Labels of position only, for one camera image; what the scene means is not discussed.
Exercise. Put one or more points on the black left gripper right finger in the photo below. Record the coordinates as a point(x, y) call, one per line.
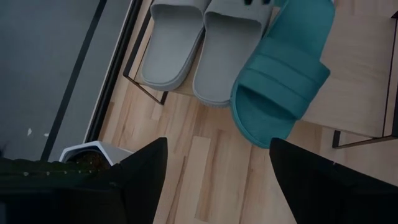
point(326, 193)

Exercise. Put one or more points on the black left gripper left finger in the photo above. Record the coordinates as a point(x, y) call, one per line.
point(146, 180)

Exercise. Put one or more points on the green rubber slide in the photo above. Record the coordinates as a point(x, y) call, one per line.
point(280, 77)

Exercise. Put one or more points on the grey rubber slide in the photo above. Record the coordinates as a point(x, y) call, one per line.
point(174, 46)
point(227, 56)

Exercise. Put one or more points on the white hexagonal plant pot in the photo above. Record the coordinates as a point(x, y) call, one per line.
point(102, 149)

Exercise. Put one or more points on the green cactus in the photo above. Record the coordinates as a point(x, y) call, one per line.
point(46, 174)

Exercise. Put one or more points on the wooden shelf with black frame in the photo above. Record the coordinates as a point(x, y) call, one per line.
point(354, 77)

